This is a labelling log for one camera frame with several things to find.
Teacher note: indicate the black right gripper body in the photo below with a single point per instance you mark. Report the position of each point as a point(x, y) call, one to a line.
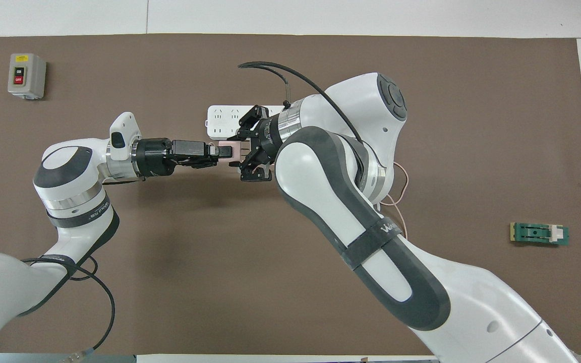
point(268, 136)

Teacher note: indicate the pink charger adapter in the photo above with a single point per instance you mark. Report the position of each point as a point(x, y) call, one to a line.
point(231, 146)

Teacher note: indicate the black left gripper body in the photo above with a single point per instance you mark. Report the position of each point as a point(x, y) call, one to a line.
point(154, 157)

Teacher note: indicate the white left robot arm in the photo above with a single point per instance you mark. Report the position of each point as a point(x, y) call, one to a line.
point(68, 166)

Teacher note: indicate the green circuit board module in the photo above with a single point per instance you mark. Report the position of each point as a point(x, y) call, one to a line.
point(537, 234)

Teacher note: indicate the grey on-off switch box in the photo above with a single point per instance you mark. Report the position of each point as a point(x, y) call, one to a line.
point(27, 75)

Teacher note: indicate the white power strip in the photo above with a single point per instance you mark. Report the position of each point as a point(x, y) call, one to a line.
point(222, 121)

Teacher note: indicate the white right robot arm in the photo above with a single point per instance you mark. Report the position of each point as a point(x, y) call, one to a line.
point(321, 171)

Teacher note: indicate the brown table mat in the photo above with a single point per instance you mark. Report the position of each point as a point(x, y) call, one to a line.
point(270, 302)

